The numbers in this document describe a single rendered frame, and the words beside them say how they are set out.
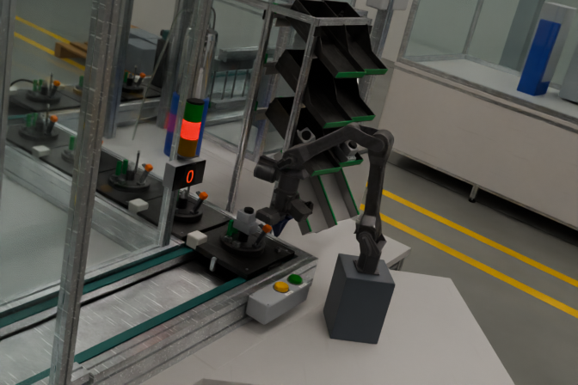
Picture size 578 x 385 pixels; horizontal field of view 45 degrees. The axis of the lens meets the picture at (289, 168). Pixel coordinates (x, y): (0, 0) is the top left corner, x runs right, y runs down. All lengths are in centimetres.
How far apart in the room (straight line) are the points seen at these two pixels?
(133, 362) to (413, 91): 479
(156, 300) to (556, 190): 428
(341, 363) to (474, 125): 418
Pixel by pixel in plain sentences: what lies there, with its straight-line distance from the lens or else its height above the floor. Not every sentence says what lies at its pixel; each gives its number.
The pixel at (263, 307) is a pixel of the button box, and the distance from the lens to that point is 191.
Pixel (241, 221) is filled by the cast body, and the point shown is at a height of 106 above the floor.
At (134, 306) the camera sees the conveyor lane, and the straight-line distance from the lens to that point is 189.
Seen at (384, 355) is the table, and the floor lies 86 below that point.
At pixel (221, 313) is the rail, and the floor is 95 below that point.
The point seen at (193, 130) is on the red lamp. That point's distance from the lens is 191.
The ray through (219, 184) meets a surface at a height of 86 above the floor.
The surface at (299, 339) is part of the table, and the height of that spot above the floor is 86.
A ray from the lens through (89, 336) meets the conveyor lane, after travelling 177.
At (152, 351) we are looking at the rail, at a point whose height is 93.
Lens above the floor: 195
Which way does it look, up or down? 20 degrees down
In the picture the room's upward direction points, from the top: 13 degrees clockwise
